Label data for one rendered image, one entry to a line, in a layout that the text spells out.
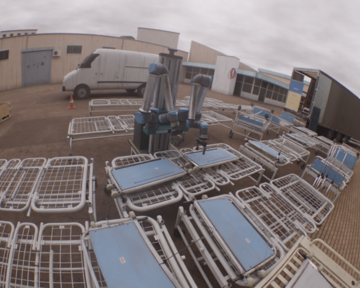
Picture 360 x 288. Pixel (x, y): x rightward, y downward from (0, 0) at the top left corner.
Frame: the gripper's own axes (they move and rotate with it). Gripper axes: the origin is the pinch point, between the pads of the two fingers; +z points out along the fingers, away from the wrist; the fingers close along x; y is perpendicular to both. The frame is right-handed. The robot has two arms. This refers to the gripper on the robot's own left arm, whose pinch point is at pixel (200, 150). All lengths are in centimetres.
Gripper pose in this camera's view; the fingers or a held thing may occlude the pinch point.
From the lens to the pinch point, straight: 200.5
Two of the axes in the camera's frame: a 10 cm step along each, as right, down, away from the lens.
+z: -1.1, 9.3, 3.4
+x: 5.0, 3.5, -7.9
